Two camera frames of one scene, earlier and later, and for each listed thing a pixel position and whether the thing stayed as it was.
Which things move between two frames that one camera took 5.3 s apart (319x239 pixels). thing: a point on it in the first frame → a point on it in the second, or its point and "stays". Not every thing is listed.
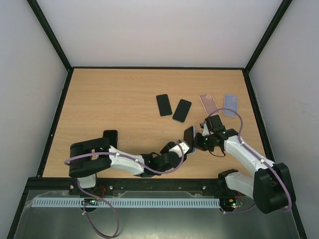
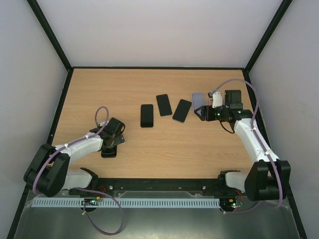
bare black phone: (182, 110) stays
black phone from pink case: (164, 105) stays
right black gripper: (201, 143) → (207, 112)
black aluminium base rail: (50, 186) stays
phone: (189, 136) → (146, 116)
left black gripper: (168, 146) → (118, 139)
